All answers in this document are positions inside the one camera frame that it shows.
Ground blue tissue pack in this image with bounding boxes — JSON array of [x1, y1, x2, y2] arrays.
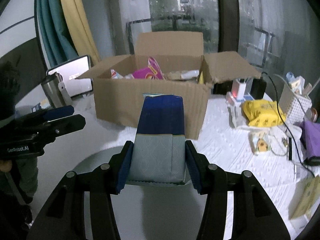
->
[[128, 95, 185, 185]]

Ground yellow plastic bag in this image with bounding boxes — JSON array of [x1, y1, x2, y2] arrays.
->
[[241, 99, 286, 127]]

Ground white tablet screen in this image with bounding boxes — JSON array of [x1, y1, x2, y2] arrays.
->
[[47, 55, 93, 98]]

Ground teal curtain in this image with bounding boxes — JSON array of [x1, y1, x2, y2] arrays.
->
[[36, 0, 78, 68]]

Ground steel thermos bottle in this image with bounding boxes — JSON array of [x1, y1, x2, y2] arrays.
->
[[41, 72, 72, 108]]

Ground purple cloth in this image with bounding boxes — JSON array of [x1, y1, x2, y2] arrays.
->
[[300, 120, 320, 166]]

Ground magenta snack bag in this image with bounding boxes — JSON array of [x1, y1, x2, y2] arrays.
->
[[132, 57, 164, 80]]

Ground yellow red snack bag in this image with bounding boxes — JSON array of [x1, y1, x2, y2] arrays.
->
[[198, 72, 204, 85]]

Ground left gloved hand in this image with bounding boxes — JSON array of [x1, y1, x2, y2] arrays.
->
[[1, 158, 39, 204]]

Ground brown cardboard box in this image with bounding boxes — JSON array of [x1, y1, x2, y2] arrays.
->
[[78, 31, 261, 139]]

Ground yellow curtain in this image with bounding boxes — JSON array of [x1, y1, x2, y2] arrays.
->
[[60, 0, 100, 64]]

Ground white perforated basket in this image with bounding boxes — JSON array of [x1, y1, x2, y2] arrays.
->
[[278, 84, 312, 125]]

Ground white charger box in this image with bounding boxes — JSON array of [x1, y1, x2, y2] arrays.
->
[[231, 79, 253, 103]]

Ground black cable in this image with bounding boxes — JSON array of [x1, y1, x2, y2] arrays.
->
[[261, 71, 316, 178]]

